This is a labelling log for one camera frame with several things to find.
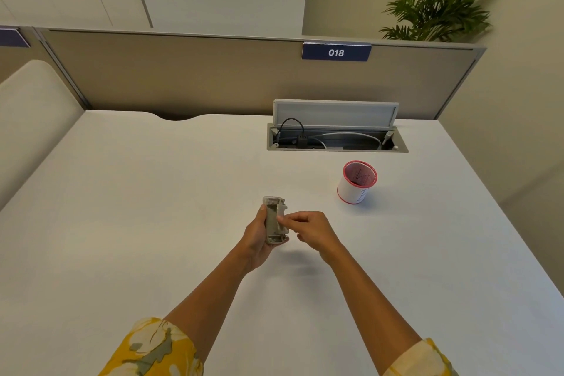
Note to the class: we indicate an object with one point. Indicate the person's left hand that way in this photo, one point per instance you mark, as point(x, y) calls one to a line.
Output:
point(253, 241)

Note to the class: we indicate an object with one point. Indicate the person's right hand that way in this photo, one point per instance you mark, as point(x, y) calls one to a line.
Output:
point(313, 230)

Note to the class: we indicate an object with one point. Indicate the person's right thumb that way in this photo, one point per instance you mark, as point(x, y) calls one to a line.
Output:
point(294, 217)

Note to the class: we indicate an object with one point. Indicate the person's left thumb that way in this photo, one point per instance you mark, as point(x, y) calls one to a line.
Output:
point(261, 215)

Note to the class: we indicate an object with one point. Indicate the grey plastic housing part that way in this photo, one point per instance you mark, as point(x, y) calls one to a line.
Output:
point(274, 221)

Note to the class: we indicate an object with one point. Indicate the person's right forearm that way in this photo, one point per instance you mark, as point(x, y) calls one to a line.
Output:
point(374, 314)

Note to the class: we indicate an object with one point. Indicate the person's left forearm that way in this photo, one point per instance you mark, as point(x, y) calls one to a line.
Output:
point(207, 301)

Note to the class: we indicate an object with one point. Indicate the white cup with red rim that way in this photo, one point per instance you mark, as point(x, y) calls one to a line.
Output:
point(356, 182)

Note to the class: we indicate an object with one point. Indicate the beige desk partition panel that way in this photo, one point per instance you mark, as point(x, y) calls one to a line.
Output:
point(264, 76)

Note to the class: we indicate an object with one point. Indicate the blue number sign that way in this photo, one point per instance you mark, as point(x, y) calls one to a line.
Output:
point(336, 52)

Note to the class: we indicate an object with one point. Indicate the yellow floral left sleeve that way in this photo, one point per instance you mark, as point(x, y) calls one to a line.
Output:
point(152, 349)

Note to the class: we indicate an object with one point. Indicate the yellow floral sleeve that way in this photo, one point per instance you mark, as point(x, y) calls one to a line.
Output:
point(152, 349)
point(425, 360)

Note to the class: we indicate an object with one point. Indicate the yellow floral right sleeve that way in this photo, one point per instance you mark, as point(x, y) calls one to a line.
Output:
point(425, 360)

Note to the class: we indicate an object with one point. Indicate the beige partition panel with sign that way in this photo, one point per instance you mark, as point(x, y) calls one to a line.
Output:
point(26, 63)

